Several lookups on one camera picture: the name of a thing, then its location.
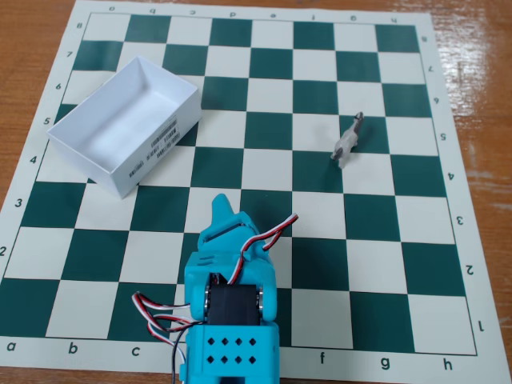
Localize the grey white toy horse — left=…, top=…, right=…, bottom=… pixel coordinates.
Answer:
left=330, top=111, right=365, bottom=170

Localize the green white chessboard mat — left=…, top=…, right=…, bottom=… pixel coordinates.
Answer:
left=0, top=0, right=499, bottom=384

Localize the turquoise gripper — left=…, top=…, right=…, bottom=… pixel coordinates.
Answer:
left=198, top=194, right=275, bottom=266

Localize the red white black servo cable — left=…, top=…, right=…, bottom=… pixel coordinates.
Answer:
left=226, top=213, right=300, bottom=286
left=146, top=314, right=194, bottom=384
left=131, top=291, right=192, bottom=321

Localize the white cardboard box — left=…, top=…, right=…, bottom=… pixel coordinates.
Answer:
left=46, top=55, right=203, bottom=200

